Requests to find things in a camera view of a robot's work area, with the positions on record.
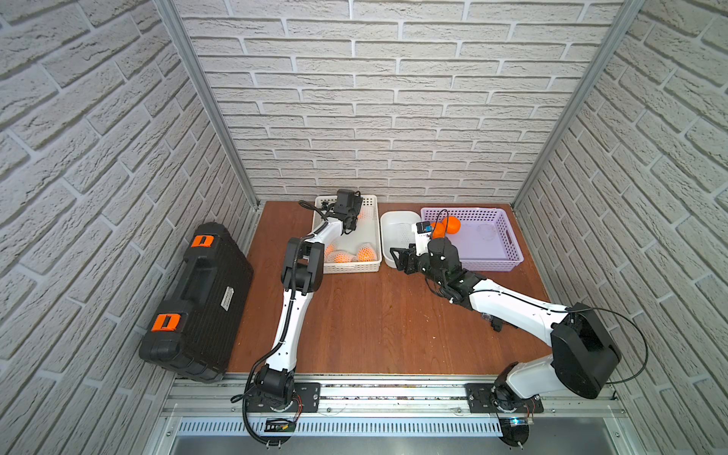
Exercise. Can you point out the white perforated plastic basket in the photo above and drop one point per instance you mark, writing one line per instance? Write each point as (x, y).
(366, 232)

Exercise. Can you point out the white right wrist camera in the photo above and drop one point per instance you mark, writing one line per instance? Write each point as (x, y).
(423, 232)

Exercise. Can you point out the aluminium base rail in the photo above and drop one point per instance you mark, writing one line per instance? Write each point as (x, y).
(387, 406)

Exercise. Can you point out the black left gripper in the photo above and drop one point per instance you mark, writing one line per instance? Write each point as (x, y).
(346, 210)

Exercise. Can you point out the purple perforated plastic basket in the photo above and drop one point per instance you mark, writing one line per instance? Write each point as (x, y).
(486, 240)

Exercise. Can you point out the black tool case orange latches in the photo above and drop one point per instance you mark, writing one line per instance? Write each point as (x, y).
(193, 332)

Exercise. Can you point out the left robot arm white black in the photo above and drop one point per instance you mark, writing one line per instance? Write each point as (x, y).
(273, 375)

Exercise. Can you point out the bare orange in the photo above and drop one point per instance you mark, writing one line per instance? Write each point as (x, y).
(438, 230)
(452, 225)

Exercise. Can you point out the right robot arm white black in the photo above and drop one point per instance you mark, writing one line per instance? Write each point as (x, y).
(584, 354)

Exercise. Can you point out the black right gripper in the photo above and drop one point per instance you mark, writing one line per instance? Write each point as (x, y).
(406, 254)

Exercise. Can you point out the white foam net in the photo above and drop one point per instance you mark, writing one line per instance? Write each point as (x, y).
(403, 235)

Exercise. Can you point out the white plastic tub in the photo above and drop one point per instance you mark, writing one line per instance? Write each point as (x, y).
(387, 222)

